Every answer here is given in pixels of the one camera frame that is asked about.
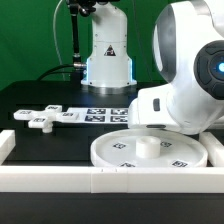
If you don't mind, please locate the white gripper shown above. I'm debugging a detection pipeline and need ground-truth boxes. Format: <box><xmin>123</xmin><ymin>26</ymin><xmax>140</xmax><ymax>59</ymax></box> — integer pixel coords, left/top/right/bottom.
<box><xmin>128</xmin><ymin>87</ymin><xmax>174</xmax><ymax>130</ymax></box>

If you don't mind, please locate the white round table top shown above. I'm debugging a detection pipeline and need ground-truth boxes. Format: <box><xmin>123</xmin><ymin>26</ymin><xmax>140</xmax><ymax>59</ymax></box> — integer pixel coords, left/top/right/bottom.
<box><xmin>90</xmin><ymin>129</ymin><xmax>208</xmax><ymax>168</ymax></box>

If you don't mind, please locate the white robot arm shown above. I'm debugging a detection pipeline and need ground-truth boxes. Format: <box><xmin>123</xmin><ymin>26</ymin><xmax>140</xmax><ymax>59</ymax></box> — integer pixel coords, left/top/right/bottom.
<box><xmin>81</xmin><ymin>0</ymin><xmax>224</xmax><ymax>135</ymax></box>

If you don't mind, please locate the white marker sheet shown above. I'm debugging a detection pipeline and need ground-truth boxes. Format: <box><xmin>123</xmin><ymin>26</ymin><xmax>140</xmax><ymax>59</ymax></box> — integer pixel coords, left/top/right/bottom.
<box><xmin>56</xmin><ymin>107</ymin><xmax>128</xmax><ymax>124</ymax></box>

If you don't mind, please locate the white cross-shaped table base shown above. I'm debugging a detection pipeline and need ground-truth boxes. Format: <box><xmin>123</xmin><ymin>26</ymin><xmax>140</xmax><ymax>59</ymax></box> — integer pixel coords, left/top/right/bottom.
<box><xmin>13</xmin><ymin>105</ymin><xmax>79</xmax><ymax>133</ymax></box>

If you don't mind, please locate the white right fence rail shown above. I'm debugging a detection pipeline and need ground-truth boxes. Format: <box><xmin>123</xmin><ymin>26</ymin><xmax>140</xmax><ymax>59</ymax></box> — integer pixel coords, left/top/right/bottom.
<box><xmin>199</xmin><ymin>132</ymin><xmax>224</xmax><ymax>167</ymax></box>

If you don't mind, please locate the white fence rail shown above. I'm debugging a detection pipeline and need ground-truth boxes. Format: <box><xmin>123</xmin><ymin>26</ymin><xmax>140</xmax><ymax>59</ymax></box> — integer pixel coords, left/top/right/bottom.
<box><xmin>0</xmin><ymin>130</ymin><xmax>16</xmax><ymax>165</ymax></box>
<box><xmin>199</xmin><ymin>132</ymin><xmax>224</xmax><ymax>167</ymax></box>
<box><xmin>0</xmin><ymin>166</ymin><xmax>224</xmax><ymax>193</ymax></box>

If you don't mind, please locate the black cable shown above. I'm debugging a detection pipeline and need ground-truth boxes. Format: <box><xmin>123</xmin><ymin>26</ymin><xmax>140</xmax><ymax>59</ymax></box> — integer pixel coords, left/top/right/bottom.
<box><xmin>36</xmin><ymin>64</ymin><xmax>76</xmax><ymax>82</ymax></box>

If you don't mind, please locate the grey cable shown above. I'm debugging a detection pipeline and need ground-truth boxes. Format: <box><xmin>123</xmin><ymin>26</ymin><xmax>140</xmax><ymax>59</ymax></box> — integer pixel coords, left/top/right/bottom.
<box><xmin>52</xmin><ymin>0</ymin><xmax>68</xmax><ymax>81</ymax></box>

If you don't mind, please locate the black camera stand pole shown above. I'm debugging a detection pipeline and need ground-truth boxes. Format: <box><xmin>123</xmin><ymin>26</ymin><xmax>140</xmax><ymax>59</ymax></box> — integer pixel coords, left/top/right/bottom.
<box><xmin>66</xmin><ymin>0</ymin><xmax>98</xmax><ymax>83</ymax></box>

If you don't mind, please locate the white left fence rail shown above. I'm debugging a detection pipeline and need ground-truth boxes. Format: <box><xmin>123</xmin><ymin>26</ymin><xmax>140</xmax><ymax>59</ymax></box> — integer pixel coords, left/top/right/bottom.
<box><xmin>0</xmin><ymin>130</ymin><xmax>16</xmax><ymax>165</ymax></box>

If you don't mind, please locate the white front fence rail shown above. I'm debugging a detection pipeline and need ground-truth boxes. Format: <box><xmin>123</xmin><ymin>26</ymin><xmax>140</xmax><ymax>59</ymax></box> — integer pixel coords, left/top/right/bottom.
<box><xmin>0</xmin><ymin>166</ymin><xmax>224</xmax><ymax>193</ymax></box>

